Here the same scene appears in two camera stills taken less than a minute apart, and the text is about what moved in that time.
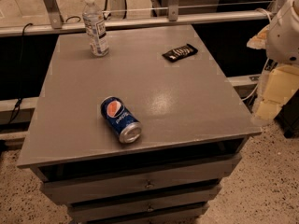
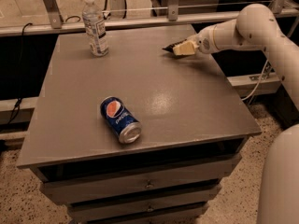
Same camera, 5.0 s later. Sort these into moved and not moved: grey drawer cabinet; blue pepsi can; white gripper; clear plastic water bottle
Moved: white gripper
Not moved: blue pepsi can; clear plastic water bottle; grey drawer cabinet
